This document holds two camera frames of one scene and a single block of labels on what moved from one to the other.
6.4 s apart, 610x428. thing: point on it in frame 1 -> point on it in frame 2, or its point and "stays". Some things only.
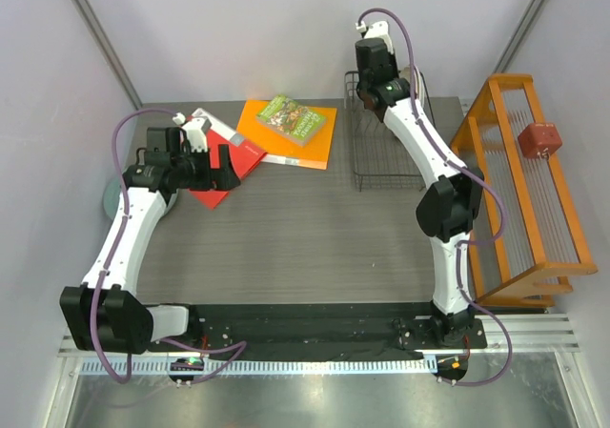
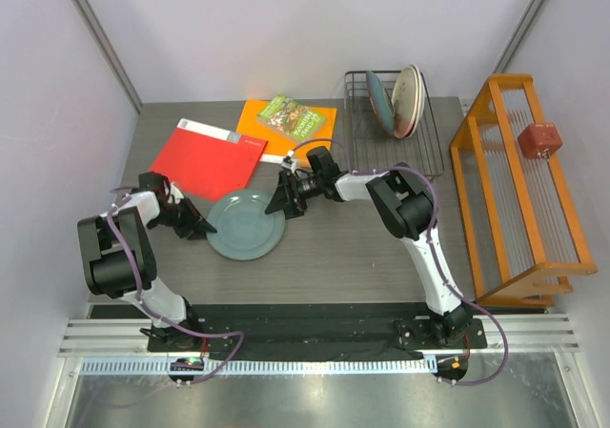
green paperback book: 291,119 stays
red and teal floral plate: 419,87 stays
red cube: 539,139 stays
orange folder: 279,148 stays
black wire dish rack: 380,161 stays
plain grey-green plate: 111,196 -> 244,232
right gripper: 393,62 -> 292,208
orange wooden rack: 529,243 stays
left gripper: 223,177 -> 196,227
